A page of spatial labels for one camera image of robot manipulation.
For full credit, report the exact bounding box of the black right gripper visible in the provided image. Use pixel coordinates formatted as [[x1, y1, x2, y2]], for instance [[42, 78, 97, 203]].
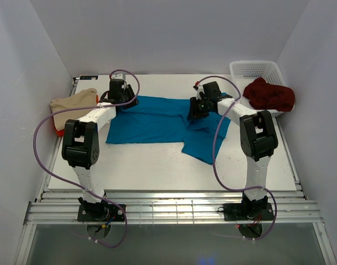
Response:
[[187, 97, 210, 120]]

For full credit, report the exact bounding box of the blue t shirt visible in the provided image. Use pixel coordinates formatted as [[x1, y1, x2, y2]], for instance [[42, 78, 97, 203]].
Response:
[[106, 96, 230, 165]]

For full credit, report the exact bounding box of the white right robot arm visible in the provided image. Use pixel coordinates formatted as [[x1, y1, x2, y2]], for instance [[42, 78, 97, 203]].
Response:
[[188, 82, 278, 221]]

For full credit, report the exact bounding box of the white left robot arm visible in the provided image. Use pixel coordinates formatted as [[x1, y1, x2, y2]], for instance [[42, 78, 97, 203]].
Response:
[[61, 75, 139, 221]]

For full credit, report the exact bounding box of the beige folded t shirt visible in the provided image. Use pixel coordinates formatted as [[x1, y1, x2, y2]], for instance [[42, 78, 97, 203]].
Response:
[[49, 88, 102, 131]]

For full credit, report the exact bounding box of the white plastic basket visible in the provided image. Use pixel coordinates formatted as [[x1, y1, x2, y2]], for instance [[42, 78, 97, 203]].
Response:
[[229, 61, 287, 116]]

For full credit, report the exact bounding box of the dark red t shirt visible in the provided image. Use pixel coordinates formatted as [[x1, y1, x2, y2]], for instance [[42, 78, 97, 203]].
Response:
[[243, 77, 295, 112]]

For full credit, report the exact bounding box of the orange folded t shirt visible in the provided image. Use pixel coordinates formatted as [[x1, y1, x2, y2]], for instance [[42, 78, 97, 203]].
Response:
[[54, 95, 100, 137]]

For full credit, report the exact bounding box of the aluminium rail frame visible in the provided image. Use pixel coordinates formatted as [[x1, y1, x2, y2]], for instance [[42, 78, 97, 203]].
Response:
[[16, 186, 336, 264]]

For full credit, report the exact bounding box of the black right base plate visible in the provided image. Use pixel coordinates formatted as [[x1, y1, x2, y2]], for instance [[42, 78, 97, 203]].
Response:
[[217, 203, 275, 221]]

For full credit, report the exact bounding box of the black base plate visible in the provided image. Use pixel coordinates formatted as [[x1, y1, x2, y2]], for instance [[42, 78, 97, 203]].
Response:
[[76, 204, 124, 222], [217, 203, 275, 221]]

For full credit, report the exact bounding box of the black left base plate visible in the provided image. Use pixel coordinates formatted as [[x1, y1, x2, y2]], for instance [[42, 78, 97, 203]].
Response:
[[76, 204, 124, 222]]

